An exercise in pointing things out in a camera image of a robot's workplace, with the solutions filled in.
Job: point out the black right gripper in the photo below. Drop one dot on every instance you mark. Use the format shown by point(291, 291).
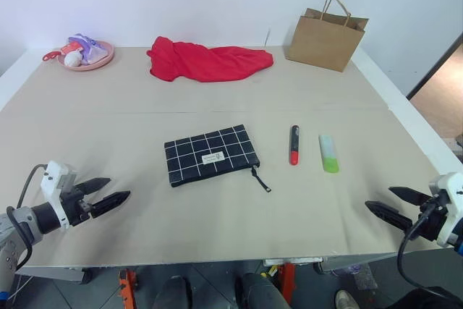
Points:
point(434, 224)

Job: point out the white round ball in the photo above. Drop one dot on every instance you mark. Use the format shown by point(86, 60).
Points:
point(73, 59)

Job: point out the small yellow object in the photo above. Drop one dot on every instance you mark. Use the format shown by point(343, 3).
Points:
point(269, 272)

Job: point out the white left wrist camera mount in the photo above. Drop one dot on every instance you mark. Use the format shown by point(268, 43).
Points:
point(52, 178)

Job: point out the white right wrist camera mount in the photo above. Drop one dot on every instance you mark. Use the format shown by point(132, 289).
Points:
point(450, 182)

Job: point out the orange metal stand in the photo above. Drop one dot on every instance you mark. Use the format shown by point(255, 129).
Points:
point(126, 287)
point(287, 282)

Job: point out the dark rounded shape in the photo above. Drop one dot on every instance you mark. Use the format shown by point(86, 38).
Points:
point(258, 292)

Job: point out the red cloth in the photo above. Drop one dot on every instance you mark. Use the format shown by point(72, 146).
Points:
point(202, 59)

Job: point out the white label plate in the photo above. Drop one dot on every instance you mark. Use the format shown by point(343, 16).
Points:
point(293, 260)

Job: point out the thin grey rod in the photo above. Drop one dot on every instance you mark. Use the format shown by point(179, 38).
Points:
point(267, 38)

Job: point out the beige shoe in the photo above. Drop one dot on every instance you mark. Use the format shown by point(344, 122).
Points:
point(346, 301)

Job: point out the purple plastic packet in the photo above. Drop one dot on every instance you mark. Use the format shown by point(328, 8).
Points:
point(90, 48)

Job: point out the red and black pen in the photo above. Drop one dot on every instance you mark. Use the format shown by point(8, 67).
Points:
point(294, 144)

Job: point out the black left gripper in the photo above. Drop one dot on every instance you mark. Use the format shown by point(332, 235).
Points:
point(77, 209)

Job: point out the green and white eraser stick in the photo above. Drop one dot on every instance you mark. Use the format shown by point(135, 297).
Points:
point(329, 155)

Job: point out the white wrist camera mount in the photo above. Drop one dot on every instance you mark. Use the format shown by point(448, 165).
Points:
point(52, 178)
point(450, 182)

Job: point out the red and white small pack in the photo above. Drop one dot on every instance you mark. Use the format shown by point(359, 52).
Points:
point(70, 48)

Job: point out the brown paper bag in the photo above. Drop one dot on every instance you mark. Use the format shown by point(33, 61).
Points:
point(322, 41)

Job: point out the pink plate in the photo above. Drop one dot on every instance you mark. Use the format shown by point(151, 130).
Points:
point(105, 56)

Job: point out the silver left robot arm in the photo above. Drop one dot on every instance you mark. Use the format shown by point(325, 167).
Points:
point(21, 224)

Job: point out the black grid pencil pouch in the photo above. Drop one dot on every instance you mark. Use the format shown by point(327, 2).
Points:
point(202, 151)

